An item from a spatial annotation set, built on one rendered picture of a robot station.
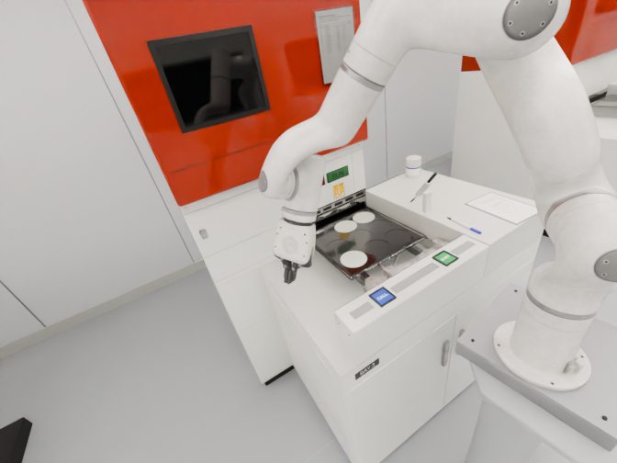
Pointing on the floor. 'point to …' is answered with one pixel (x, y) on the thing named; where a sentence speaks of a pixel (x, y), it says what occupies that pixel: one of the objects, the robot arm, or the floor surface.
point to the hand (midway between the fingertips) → (289, 275)
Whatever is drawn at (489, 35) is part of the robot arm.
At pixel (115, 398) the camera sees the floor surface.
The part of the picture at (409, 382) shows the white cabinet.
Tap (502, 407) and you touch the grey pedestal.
